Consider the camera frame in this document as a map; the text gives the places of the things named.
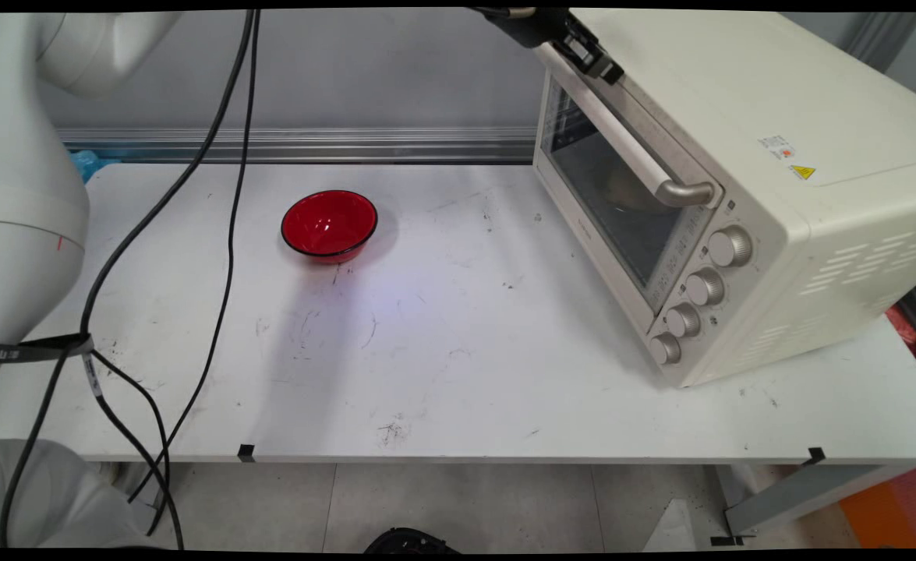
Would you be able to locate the cream toaster oven body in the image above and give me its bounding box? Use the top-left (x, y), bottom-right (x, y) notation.
top-left (532, 8), bottom-right (916, 389)

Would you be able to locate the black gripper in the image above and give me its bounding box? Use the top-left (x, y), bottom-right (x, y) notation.
top-left (469, 8), bottom-right (625, 86)

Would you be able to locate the orange box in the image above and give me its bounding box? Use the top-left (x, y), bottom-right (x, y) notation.
top-left (838, 466), bottom-right (916, 549)

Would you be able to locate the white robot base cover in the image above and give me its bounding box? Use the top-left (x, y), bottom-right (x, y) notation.
top-left (0, 438), bottom-right (156, 549)

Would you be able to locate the silver oven knob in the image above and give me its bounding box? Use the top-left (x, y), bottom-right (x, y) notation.
top-left (685, 268), bottom-right (727, 307)
top-left (665, 303), bottom-right (702, 339)
top-left (649, 333), bottom-right (683, 366)
top-left (708, 226), bottom-right (754, 269)

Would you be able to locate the aluminium wall rail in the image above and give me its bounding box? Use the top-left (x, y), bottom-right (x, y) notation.
top-left (56, 127), bottom-right (538, 165)

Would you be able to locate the black cable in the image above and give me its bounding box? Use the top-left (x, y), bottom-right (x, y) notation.
top-left (0, 9), bottom-right (257, 549)
top-left (83, 349), bottom-right (187, 551)
top-left (126, 9), bottom-right (263, 503)

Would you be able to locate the grey table leg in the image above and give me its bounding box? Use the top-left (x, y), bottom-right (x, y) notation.
top-left (111, 461), bottom-right (168, 535)

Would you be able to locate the black round floor object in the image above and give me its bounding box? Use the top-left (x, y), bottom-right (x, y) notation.
top-left (364, 527), bottom-right (462, 554)

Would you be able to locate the grey table leg brace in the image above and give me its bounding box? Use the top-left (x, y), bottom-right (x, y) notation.
top-left (709, 464), bottom-right (907, 547)

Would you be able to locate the red bowl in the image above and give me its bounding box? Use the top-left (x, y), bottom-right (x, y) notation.
top-left (281, 189), bottom-right (380, 264)

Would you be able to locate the black velcro strap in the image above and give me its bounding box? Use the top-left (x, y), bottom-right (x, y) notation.
top-left (0, 333), bottom-right (95, 366)

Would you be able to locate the cream glass oven door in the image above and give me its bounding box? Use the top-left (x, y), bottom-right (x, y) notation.
top-left (532, 30), bottom-right (731, 337)

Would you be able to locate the red item beside table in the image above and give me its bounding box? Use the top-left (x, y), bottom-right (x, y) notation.
top-left (885, 305), bottom-right (916, 383)

